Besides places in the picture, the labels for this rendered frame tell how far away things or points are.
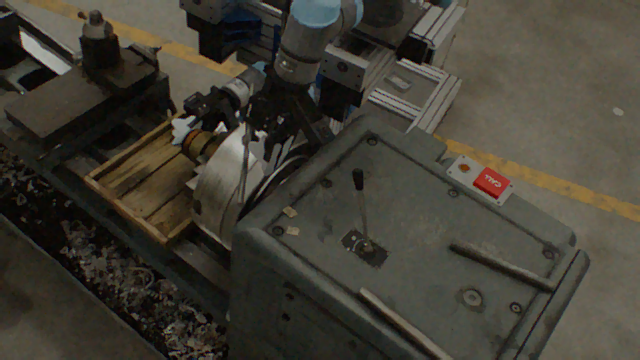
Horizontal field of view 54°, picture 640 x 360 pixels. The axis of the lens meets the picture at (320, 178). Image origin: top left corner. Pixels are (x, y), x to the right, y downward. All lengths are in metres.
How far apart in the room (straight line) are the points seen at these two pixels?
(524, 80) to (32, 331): 2.77
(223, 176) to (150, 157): 0.49
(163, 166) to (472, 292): 0.93
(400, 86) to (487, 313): 2.04
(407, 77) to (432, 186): 1.91
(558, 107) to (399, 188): 2.48
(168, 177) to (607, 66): 3.02
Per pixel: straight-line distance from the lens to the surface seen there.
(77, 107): 1.83
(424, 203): 1.29
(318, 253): 1.17
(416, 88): 3.15
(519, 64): 3.88
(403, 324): 1.10
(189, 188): 1.42
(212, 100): 1.65
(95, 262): 1.97
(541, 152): 3.41
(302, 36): 1.05
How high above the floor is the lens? 2.23
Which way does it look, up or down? 50 degrees down
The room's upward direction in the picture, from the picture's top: 11 degrees clockwise
